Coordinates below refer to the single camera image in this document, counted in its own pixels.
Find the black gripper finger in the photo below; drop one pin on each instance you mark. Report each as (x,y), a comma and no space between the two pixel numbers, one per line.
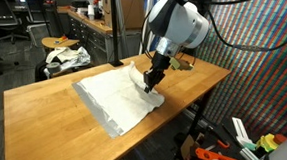
(149,80)
(159,80)

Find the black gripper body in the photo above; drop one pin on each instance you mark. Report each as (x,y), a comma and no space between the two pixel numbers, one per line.
(161,64)

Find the white cloth towel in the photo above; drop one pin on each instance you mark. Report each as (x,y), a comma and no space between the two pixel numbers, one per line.
(117,95)

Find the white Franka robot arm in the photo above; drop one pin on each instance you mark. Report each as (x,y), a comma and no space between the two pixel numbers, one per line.
(179,17)

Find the white pipe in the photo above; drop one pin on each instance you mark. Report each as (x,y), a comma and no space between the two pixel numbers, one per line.
(144,30)

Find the black table leg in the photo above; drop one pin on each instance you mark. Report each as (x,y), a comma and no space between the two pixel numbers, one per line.
(199,116)

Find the large cardboard box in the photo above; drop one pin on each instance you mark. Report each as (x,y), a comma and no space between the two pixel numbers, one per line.
(129,10)

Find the small open cardboard box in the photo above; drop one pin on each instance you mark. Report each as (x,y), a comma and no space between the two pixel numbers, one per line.
(187,147)

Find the crumpled white cloth pile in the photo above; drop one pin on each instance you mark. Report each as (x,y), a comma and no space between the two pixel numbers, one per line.
(70,56)

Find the red black bottle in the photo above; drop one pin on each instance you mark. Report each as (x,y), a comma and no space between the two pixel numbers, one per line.
(97,7)

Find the white cup stack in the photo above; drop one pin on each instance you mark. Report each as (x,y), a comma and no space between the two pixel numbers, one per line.
(91,12)

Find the orange black bar clamp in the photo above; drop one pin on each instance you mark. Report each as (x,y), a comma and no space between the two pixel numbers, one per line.
(222,142)

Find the orange spirit level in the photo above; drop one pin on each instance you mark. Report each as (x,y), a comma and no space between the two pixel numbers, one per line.
(218,157)

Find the round wooden stool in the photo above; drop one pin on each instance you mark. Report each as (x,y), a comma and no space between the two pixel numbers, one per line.
(59,44)

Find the yellow red small tool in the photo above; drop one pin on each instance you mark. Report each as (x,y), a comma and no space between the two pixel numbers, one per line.
(61,39)

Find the yellow green plastic part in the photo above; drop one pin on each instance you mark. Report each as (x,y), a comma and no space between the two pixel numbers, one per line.
(267,142)

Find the red cap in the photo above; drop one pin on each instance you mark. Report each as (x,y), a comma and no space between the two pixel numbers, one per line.
(280,138)

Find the olive wrist camera box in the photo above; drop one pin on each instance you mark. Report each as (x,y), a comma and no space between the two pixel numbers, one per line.
(181,65)

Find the silver ribbed rail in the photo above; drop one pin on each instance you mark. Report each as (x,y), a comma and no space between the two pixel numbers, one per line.
(196,118)

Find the black camera stand pole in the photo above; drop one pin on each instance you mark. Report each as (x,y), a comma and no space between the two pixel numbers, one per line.
(114,28)

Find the white plastic bracket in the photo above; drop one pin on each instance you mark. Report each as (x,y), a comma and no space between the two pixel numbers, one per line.
(241,130)

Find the grey duct tape roll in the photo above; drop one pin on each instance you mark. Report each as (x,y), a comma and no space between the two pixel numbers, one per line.
(53,67)

